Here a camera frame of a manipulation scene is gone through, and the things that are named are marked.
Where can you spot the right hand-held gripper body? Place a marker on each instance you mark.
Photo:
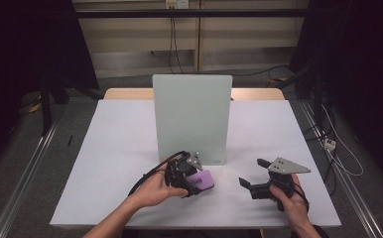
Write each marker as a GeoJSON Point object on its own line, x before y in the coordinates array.
{"type": "Point", "coordinates": [280, 178]}

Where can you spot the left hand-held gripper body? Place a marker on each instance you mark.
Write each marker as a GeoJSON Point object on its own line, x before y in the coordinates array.
{"type": "Point", "coordinates": [183, 172]}

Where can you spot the purple whiteboard eraser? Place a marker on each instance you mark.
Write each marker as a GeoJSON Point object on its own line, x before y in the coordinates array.
{"type": "Point", "coordinates": [202, 180]}

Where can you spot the person's right hand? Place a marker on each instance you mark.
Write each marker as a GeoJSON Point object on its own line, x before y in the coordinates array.
{"type": "Point", "coordinates": [290, 208]}

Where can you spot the person's left hand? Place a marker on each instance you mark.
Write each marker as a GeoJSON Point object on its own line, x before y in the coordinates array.
{"type": "Point", "coordinates": [156, 191]}

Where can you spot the upright glass whiteboard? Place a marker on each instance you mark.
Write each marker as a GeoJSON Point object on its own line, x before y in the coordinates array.
{"type": "Point", "coordinates": [191, 119]}

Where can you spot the white power strip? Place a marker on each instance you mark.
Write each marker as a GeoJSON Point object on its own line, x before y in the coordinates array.
{"type": "Point", "coordinates": [329, 144]}

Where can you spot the white table cover sheet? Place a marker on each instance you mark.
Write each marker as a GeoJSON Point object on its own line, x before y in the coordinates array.
{"type": "Point", "coordinates": [113, 148]}

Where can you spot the wooden table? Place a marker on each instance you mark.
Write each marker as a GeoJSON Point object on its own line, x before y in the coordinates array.
{"type": "Point", "coordinates": [130, 94]}

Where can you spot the black pen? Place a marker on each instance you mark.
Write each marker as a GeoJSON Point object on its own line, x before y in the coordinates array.
{"type": "Point", "coordinates": [69, 141]}

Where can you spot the black curtain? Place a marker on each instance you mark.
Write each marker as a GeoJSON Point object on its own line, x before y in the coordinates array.
{"type": "Point", "coordinates": [27, 49]}
{"type": "Point", "coordinates": [361, 66]}

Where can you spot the black metal stand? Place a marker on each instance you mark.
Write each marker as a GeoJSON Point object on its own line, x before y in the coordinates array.
{"type": "Point", "coordinates": [45, 105]}

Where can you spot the black horizontal bar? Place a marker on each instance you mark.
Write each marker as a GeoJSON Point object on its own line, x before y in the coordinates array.
{"type": "Point", "coordinates": [192, 13]}

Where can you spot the aluminium floor rail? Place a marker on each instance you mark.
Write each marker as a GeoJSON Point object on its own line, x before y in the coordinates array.
{"type": "Point", "coordinates": [24, 178]}
{"type": "Point", "coordinates": [341, 178]}

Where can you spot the wooden vertical post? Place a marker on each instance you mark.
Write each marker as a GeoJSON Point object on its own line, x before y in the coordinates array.
{"type": "Point", "coordinates": [198, 36]}

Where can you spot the white wall socket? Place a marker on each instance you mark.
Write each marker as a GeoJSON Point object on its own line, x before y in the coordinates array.
{"type": "Point", "coordinates": [177, 3]}

